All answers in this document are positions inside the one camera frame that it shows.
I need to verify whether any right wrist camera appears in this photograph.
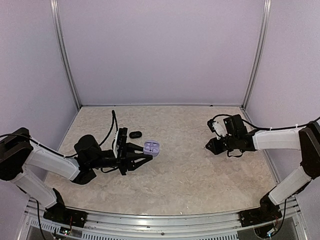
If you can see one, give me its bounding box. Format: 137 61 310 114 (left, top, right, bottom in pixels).
207 119 227 138

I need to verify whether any purple earbud charging case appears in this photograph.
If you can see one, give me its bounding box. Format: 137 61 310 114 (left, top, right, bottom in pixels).
143 140 160 157

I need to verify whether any black earbud charging case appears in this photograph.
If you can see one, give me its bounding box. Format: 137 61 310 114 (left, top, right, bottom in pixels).
129 131 142 139

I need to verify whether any front aluminium rail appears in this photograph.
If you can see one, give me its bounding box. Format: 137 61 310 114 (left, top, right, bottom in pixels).
17 199 308 240

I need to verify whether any left aluminium frame post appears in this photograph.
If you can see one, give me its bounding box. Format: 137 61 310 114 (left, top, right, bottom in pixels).
50 0 82 111

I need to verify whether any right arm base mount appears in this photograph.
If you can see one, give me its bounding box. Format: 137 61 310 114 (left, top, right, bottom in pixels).
238 207 283 228

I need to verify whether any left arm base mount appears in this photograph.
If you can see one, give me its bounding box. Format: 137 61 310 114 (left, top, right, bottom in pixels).
43 208 88 228

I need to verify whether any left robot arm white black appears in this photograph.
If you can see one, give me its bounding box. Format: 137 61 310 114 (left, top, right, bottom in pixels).
0 127 154 223

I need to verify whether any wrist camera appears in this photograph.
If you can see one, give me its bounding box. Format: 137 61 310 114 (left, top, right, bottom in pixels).
207 119 227 138
112 127 128 159

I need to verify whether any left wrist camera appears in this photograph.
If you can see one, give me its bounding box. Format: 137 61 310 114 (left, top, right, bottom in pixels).
112 127 128 159

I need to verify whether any aluminium frame post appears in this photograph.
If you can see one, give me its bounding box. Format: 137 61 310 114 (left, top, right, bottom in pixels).
241 0 272 111
50 0 82 111

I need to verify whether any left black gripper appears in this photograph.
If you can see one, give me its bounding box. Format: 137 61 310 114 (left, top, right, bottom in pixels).
88 142 153 176

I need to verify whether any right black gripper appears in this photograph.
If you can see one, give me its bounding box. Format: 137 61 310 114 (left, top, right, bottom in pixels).
205 133 238 155

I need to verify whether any right aluminium frame post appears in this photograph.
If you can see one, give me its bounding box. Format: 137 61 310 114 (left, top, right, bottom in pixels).
241 0 272 111

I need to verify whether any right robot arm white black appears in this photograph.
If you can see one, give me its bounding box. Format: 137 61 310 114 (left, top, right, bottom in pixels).
205 114 320 222

